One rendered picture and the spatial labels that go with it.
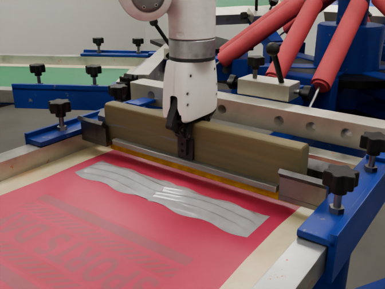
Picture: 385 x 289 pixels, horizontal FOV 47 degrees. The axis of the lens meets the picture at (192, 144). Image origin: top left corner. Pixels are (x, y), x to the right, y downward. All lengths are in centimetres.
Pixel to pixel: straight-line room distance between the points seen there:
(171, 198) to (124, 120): 21
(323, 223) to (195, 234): 17
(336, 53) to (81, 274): 82
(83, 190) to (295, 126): 42
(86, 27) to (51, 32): 52
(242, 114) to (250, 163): 26
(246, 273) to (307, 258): 8
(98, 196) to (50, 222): 10
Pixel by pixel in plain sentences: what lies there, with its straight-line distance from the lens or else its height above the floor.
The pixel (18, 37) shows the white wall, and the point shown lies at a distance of 506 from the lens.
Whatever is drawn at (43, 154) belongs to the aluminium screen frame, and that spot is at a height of 98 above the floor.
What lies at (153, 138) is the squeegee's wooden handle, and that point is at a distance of 80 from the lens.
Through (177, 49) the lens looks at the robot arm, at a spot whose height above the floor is 118.
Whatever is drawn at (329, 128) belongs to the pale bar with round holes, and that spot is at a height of 102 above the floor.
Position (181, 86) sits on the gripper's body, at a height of 113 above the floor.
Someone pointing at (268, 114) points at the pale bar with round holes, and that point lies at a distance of 91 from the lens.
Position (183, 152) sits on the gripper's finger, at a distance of 74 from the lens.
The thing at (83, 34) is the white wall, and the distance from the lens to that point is 558.
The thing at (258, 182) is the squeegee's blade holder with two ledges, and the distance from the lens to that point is 68.
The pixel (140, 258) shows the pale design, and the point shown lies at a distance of 58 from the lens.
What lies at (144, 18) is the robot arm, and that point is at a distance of 63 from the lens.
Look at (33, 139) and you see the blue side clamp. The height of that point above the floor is 100.
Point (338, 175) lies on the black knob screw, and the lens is 57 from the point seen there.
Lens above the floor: 129
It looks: 21 degrees down
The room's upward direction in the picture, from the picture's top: straight up
